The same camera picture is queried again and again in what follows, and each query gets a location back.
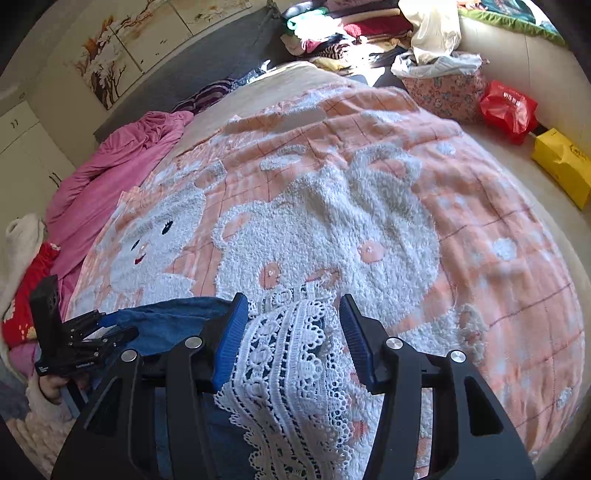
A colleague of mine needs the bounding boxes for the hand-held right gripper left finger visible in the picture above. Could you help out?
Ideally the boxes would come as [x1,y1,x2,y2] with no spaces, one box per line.
[51,292,252,480]

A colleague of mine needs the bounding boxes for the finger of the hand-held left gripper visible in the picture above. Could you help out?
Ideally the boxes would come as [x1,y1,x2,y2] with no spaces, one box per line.
[67,327,140,360]
[62,309,120,340]

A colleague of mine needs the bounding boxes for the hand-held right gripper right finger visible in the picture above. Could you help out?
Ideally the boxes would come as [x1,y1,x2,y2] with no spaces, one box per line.
[339,293,539,480]

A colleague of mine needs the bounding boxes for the blue denim pants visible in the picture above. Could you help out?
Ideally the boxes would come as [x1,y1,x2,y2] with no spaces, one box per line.
[99,285,385,480]

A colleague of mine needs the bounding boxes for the person's left forearm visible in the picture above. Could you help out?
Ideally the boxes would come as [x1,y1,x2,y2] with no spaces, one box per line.
[9,376,93,476]

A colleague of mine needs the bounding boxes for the person's left hand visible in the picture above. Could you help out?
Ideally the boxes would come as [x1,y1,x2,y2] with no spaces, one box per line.
[39,374,90,407]

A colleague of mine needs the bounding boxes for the red garment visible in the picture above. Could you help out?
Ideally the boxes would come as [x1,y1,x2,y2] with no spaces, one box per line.
[2,242,62,348]

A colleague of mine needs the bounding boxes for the white fluffy garment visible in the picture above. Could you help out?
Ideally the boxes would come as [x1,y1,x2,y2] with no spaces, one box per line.
[0,212,48,319]

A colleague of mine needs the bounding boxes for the orange bear printed blanket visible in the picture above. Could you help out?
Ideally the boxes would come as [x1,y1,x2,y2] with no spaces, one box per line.
[69,85,585,480]

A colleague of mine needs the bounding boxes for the pink duvet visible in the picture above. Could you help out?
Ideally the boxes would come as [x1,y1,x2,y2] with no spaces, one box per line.
[44,111,195,296]

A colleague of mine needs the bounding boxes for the white wardrobe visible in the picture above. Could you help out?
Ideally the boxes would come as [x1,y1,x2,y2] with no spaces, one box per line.
[0,99,77,222]

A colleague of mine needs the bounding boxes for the purple striped cloth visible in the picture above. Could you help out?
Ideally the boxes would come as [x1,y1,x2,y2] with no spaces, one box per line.
[172,78,237,116]

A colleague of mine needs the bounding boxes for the blue patterned cloth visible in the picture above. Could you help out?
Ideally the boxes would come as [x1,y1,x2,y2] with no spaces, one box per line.
[230,67,269,92]

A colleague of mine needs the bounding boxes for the pink floral bag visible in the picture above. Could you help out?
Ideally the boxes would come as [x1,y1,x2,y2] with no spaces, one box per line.
[401,71,489,124]

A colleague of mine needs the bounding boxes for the yellow box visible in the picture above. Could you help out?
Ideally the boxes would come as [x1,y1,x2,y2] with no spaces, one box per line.
[531,128,591,211]

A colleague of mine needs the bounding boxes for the red plastic bag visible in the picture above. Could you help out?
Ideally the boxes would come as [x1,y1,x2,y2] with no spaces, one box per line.
[479,80,539,145]

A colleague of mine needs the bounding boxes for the grey quilted headboard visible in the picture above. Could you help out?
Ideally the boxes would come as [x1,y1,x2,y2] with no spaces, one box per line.
[92,0,296,145]

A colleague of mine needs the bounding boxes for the white plastic bag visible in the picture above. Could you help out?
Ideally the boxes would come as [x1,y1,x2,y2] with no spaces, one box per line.
[391,51,484,80]

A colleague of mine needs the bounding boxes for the pile of folded clothes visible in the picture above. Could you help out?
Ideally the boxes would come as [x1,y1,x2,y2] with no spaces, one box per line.
[279,0,416,73]

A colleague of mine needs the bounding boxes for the white curtain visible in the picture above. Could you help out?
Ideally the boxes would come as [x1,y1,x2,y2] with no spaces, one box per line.
[397,0,463,64]

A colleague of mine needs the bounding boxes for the green-edged windowsill mat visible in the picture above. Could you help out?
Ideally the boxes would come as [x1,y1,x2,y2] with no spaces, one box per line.
[457,0,567,47]

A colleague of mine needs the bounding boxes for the tree wall painting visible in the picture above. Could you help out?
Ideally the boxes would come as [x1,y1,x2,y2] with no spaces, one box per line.
[69,0,254,112]

